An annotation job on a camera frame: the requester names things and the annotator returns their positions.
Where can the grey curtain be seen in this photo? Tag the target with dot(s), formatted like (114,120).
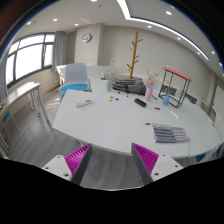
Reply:
(58,53)

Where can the grey backpack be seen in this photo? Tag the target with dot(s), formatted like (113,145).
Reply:
(136,86)

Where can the white oval table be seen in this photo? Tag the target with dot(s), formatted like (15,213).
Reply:
(114,122)

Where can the black rectangular case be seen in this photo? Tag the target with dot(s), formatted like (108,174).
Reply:
(140,102)

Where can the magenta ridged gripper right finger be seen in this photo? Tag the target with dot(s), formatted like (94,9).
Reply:
(145,160)

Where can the white remote control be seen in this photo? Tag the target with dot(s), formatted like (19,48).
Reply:
(83,103)

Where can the wooden coat rack tree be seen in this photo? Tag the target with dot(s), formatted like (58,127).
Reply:
(135,56)

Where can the white chair blue cushion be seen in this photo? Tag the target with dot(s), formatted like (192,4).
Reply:
(76,78)

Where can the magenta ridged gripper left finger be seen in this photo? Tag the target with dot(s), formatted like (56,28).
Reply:
(77,162)

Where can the blue small vase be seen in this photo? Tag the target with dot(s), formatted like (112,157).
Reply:
(166,100)

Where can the black frame orange-top rack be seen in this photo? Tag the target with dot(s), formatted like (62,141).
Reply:
(175,84)

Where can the green bottle vase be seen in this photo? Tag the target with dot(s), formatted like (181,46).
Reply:
(109,85)

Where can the pink bottle vase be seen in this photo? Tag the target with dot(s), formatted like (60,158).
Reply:
(149,90)

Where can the large window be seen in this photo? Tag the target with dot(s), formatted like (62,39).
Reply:
(28,55)

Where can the white marker pen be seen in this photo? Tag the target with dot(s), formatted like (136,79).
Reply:
(175,114)

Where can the white side desk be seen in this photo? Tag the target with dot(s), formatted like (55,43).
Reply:
(31,88)

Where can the round wall clock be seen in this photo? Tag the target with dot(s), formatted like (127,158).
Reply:
(86,37)

